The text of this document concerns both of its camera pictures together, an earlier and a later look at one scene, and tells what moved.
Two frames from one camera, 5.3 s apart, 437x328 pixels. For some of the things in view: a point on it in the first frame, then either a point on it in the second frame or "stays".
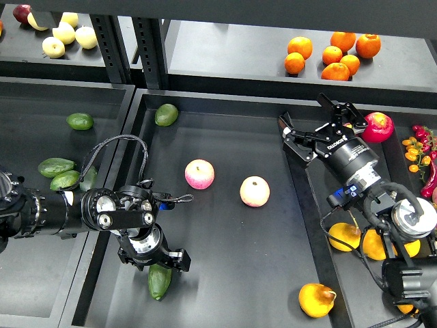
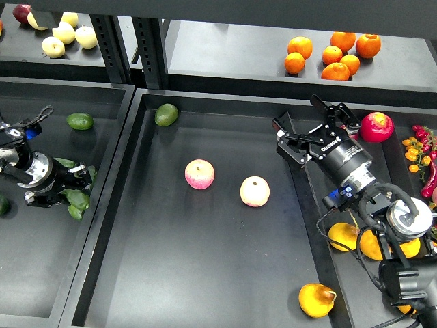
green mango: [159, 277] to [76, 197]
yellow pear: [316, 300] stays
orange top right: [368, 45] stays
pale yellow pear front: [53, 47] stays
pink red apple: [199, 173] stays
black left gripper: [149, 245] to [48, 175]
